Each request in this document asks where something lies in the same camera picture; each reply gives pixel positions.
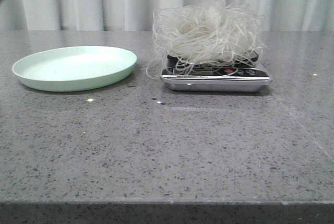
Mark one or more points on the translucent white vermicelli bundle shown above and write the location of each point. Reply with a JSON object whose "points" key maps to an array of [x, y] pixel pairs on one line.
{"points": [[210, 34]]}

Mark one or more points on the black silver kitchen scale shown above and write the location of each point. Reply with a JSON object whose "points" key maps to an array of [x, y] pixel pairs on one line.
{"points": [[243, 76]]}

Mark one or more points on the mint green round plate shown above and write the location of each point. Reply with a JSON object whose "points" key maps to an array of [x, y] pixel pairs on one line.
{"points": [[76, 68]]}

